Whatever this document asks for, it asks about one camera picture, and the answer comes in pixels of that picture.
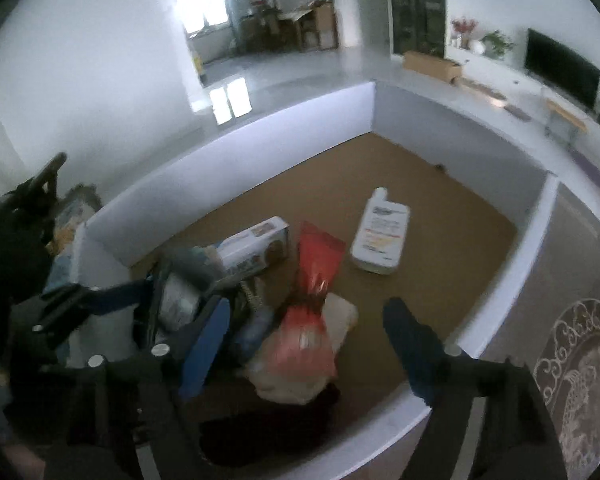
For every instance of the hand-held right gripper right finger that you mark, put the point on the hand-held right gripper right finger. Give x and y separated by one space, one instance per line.
415 350

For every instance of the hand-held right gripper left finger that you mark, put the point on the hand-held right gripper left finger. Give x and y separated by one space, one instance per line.
207 345

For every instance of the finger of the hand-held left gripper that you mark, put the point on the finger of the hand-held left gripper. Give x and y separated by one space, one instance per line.
115 295

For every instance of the black cardboard box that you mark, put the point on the black cardboard box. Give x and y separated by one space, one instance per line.
180 300

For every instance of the black knit hat white trim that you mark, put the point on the black knit hat white trim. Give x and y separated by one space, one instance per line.
252 297

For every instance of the cream knit hat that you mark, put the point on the cream knit hat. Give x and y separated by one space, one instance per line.
342 317

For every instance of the black fuzzy pompom hat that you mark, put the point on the black fuzzy pompom hat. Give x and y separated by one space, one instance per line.
270 425

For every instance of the blue white toothpaste box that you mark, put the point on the blue white toothpaste box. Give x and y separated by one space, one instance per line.
255 245

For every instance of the white squeeze bottle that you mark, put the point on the white squeeze bottle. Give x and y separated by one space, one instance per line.
382 235

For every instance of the red paper packet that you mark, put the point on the red paper packet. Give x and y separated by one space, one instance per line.
315 270

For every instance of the white board partition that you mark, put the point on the white board partition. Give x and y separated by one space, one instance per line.
430 125

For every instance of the patterned cloth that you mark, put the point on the patterned cloth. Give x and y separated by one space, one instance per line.
75 215

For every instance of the wooden bench hairpin legs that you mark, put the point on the wooden bench hairpin legs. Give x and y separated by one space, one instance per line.
565 115

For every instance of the white television cabinet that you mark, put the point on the white television cabinet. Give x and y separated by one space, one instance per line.
510 85

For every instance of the brown cardboard carton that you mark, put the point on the brown cardboard carton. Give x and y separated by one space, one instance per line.
432 66

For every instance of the white round vase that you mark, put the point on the white round vase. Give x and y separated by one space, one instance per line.
477 47

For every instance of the green leafy potted plant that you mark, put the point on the green leafy potted plant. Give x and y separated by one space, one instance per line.
497 44

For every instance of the black flat television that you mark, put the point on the black flat television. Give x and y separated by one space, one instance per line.
562 67

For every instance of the red flower bouquet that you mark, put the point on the red flower bouquet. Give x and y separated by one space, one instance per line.
464 27

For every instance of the wooden side cabinet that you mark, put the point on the wooden side cabinet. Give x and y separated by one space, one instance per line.
315 27

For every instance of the dark glass display cabinet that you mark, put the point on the dark glass display cabinet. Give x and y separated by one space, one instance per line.
416 5

